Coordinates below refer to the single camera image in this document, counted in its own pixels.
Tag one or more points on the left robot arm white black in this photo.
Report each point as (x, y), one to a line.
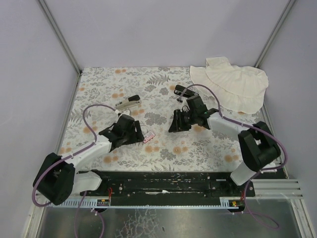
(59, 176)

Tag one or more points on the right aluminium frame post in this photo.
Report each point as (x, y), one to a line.
(275, 31)

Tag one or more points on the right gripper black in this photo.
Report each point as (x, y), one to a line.
(177, 121)

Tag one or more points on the aluminium frame post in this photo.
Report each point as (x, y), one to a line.
(60, 37)
(275, 31)

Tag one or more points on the red white staple box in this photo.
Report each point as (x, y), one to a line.
(148, 136)

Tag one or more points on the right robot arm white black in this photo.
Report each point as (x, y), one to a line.
(257, 146)

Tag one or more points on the floral patterned table mat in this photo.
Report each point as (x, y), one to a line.
(100, 89)

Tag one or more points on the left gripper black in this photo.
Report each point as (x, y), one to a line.
(136, 131)

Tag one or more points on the left aluminium frame post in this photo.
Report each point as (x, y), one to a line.
(60, 37)

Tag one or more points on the aluminium extrusion crossbar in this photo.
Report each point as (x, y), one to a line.
(277, 189)

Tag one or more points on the beige and black stapler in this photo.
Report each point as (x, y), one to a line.
(128, 103)

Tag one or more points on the cream white cloth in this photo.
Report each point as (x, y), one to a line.
(240, 89)

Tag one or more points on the white slotted cable duct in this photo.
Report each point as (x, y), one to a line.
(86, 202)

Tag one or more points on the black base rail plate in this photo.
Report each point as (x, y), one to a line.
(168, 190)

